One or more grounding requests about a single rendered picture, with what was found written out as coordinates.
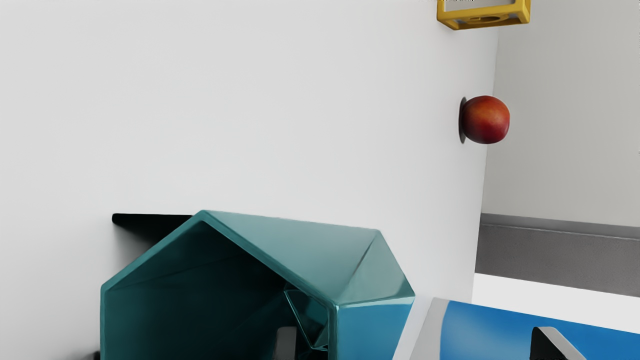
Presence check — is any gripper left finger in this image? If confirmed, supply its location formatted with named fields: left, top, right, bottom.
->
left=273, top=326, right=299, bottom=360

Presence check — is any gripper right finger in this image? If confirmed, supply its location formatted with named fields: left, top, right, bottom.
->
left=529, top=326, right=589, bottom=360

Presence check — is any teal faceted mug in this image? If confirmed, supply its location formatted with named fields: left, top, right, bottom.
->
left=100, top=209, right=416, bottom=360

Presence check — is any blue box with grey side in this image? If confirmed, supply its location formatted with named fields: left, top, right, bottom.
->
left=392, top=297, right=640, bottom=360

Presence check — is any red peach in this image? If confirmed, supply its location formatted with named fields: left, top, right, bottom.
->
left=458, top=95, right=511, bottom=145

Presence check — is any yellow square frame block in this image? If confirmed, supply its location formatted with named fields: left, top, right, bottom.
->
left=436, top=0, right=531, bottom=31

